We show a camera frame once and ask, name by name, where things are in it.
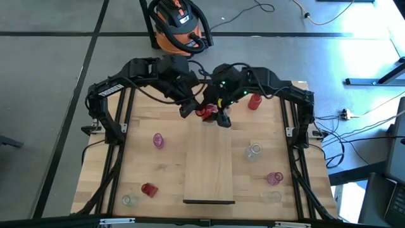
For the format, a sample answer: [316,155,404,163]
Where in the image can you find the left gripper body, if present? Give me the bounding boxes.
[164,73,202,107]

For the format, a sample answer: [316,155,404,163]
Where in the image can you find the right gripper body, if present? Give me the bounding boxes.
[202,82,239,111]

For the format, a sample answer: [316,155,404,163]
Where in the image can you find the red round glass vase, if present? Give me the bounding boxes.
[195,104,220,124]

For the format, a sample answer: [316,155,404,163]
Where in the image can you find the red ribbed cylinder vase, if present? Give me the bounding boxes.
[247,92,263,111]

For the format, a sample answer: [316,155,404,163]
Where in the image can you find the pink ribbed cylinder vase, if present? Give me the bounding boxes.
[153,132,165,150]

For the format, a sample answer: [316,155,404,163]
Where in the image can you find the large round cut-glass vase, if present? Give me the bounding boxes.
[244,142,264,163]

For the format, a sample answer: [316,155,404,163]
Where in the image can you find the pink wide-mouth glass vase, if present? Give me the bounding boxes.
[266,171,285,187]

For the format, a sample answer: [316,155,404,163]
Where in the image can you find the red tapered glass vase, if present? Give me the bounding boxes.
[140,182,159,199]

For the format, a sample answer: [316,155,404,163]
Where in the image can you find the small clear glass vase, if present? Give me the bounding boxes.
[121,193,140,208]

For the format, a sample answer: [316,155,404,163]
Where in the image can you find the orange black shop vacuum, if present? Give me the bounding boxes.
[147,0,215,60]

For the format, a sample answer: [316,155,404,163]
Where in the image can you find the black pole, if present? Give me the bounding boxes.
[138,0,161,50]

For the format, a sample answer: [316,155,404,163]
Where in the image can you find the dark grey desk foot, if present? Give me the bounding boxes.
[328,160,390,187]

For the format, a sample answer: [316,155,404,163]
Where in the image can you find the black desk foot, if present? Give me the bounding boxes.
[0,134,25,149]
[344,56,405,86]

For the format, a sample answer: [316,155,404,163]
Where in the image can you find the black keypad device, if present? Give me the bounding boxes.
[383,182,405,228]

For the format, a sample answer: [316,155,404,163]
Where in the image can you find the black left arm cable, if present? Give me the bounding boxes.
[123,59,210,105]

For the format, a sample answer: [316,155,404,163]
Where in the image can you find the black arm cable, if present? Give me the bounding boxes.
[229,61,294,101]
[123,59,210,105]

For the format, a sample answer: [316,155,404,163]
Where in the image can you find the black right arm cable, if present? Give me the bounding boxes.
[229,61,294,101]

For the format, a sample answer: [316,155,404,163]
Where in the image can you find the black floor cable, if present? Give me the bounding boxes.
[341,135,405,144]
[209,0,275,32]

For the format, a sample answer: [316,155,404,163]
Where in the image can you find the black aluminium table frame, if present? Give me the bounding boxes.
[75,79,338,222]

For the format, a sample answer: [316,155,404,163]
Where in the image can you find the tan extension cord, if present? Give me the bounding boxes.
[290,0,356,27]

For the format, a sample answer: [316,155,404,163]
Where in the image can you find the silver beam bracket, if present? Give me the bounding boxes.
[274,221,311,228]
[99,217,136,226]

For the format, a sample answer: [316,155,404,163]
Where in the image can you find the black camera gantry beam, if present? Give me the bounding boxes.
[0,214,405,228]

